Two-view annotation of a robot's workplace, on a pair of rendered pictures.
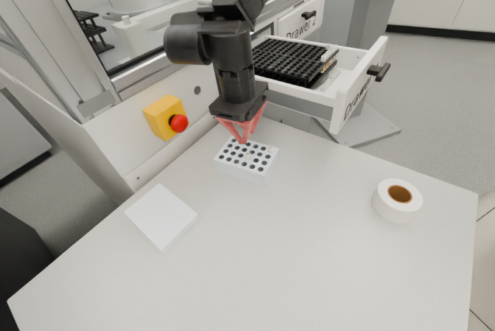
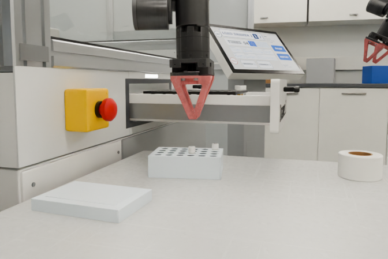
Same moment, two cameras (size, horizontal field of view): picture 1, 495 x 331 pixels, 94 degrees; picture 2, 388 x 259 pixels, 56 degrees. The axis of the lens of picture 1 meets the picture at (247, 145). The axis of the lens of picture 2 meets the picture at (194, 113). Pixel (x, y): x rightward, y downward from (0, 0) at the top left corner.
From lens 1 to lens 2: 0.43 m
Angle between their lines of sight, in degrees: 45
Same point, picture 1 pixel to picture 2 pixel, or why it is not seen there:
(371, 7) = not seen: hidden behind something
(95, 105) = (33, 53)
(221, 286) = (222, 228)
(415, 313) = not seen: outside the picture
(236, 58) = (201, 14)
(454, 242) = not seen: outside the picture
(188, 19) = not seen: outside the picture
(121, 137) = (38, 109)
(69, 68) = (29, 6)
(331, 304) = (355, 218)
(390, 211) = (361, 164)
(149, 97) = (73, 80)
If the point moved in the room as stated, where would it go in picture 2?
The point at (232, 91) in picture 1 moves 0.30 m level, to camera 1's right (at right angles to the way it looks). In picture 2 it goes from (194, 44) to (332, 51)
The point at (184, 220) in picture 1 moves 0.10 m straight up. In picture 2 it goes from (136, 193) to (135, 117)
